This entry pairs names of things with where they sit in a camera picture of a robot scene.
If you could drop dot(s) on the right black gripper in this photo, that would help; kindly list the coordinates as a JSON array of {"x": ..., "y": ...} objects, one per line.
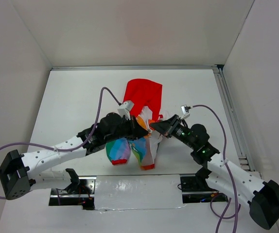
[{"x": 167, "y": 126}]

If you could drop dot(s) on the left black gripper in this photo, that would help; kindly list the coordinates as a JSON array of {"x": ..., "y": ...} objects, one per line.
[{"x": 136, "y": 131}]

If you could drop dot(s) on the rainbow red white jacket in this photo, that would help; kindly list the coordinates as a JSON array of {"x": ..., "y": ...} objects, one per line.
[{"x": 146, "y": 96}]

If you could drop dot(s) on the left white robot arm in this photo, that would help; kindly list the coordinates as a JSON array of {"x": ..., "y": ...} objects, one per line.
[{"x": 22, "y": 173}]

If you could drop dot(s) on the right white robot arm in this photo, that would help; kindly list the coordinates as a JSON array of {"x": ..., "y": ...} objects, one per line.
[{"x": 259, "y": 197}]

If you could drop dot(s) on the white taped cover board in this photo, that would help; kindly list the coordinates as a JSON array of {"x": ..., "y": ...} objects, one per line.
[{"x": 144, "y": 192}]

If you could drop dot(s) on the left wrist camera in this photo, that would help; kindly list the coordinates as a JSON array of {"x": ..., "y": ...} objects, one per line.
[{"x": 125, "y": 108}]

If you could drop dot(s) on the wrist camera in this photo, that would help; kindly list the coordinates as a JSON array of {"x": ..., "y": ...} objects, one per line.
[
  {"x": 186, "y": 111},
  {"x": 125, "y": 108}
]

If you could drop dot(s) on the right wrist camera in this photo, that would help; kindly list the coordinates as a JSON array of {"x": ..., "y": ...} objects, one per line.
[{"x": 186, "y": 111}]

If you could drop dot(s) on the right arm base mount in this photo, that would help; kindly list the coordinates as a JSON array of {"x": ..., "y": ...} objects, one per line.
[{"x": 195, "y": 190}]

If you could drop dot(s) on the aluminium frame rail right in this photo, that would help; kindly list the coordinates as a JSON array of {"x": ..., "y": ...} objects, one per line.
[{"x": 242, "y": 149}]

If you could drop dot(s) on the aluminium frame rail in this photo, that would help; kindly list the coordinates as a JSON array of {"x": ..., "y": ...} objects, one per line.
[
  {"x": 147, "y": 67},
  {"x": 242, "y": 149}
]

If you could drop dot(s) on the aluminium frame rail back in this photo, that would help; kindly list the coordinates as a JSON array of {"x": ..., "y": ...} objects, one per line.
[{"x": 147, "y": 67}]

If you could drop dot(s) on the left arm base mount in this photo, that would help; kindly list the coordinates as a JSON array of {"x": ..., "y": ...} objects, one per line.
[{"x": 76, "y": 195}]

